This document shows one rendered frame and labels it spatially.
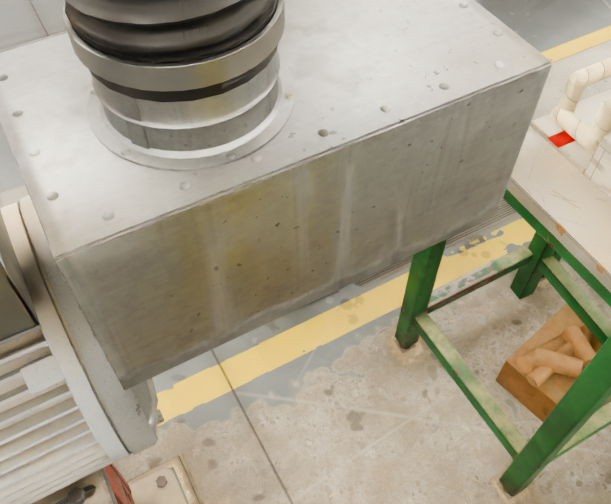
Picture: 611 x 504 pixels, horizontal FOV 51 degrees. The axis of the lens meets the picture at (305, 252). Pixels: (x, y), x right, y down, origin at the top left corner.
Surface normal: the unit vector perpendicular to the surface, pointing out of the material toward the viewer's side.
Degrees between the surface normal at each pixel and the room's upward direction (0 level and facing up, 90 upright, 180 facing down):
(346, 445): 0
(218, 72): 90
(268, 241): 90
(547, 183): 0
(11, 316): 90
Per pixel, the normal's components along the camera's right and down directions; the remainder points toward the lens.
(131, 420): 0.47, 0.54
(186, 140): 0.07, 0.80
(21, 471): -0.03, -0.64
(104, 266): 0.48, 0.70
